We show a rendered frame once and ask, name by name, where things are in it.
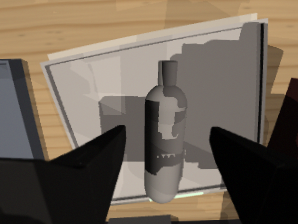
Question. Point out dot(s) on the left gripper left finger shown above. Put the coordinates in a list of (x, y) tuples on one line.
[(74, 188)]

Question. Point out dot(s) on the silver co2 cylinder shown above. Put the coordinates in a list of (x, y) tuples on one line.
[(165, 119)]

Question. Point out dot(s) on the red open-top box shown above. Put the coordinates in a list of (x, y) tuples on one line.
[(284, 137)]

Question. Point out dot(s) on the grey digital scale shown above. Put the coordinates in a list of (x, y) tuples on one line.
[(221, 70)]

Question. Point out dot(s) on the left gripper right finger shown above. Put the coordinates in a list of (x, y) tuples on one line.
[(262, 182)]

